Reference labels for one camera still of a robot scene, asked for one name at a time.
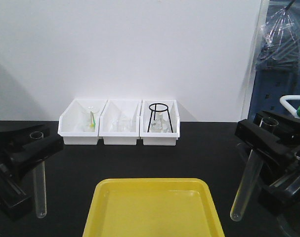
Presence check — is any glass conical flask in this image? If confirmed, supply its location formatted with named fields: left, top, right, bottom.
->
left=149, top=113, right=170, bottom=133

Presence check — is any blue pegboard rack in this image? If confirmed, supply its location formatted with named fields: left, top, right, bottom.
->
left=248, top=0, right=300, bottom=119

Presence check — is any yellow plastic tray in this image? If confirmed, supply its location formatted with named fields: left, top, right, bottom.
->
left=83, top=178, right=224, bottom=237

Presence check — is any white middle storage bin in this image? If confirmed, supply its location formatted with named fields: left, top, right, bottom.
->
left=99, top=99, right=142, bottom=146

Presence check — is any black wire tripod stand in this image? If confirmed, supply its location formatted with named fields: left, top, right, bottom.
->
left=147, top=103, right=173, bottom=133

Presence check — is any white storage bin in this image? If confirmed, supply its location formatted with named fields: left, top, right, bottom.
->
left=58, top=99, right=107, bottom=145
left=139, top=100, right=180, bottom=146
left=99, top=99, right=142, bottom=146

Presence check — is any white right storage bin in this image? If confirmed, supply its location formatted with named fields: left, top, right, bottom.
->
left=139, top=100, right=180, bottom=146

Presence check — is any clear plastic bag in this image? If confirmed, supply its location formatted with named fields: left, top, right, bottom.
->
left=256, top=0, right=300, bottom=75

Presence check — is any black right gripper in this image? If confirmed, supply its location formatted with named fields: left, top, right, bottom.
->
left=235, top=111, right=300, bottom=237

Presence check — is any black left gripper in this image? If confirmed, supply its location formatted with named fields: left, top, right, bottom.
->
left=0, top=121, right=64, bottom=221

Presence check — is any tall glass test tube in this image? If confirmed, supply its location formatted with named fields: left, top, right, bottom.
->
left=229, top=117, right=277, bottom=222

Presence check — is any short glass test tube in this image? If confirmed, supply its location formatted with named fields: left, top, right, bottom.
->
left=30, top=131, right=47, bottom=219

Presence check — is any white left storage bin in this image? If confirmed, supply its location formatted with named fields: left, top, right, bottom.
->
left=58, top=99, right=107, bottom=145

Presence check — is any small glass beaker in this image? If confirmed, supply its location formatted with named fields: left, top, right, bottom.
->
left=112, top=119, right=131, bottom=132

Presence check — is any white tube with green cap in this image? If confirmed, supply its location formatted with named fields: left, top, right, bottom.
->
left=279, top=94, right=300, bottom=119

